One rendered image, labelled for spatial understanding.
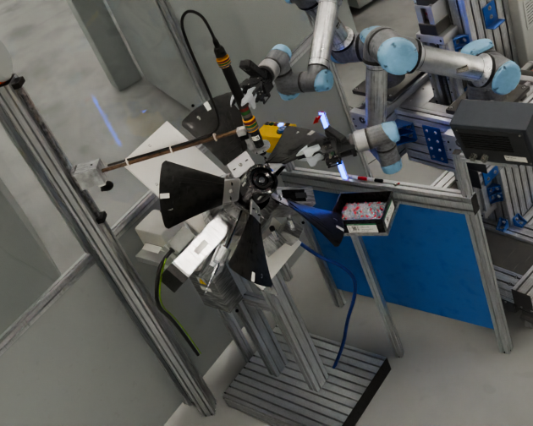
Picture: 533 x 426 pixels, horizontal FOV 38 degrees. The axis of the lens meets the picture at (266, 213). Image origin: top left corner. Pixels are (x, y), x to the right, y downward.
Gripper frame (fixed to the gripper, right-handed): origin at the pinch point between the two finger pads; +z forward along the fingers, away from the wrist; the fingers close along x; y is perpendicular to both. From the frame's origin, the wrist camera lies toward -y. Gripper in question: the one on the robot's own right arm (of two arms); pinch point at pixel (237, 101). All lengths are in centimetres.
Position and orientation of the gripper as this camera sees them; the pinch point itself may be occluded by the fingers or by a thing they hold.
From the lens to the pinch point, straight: 258.3
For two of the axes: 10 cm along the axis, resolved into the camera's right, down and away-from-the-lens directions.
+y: 3.4, 7.5, 5.6
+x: -8.4, -0.3, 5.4
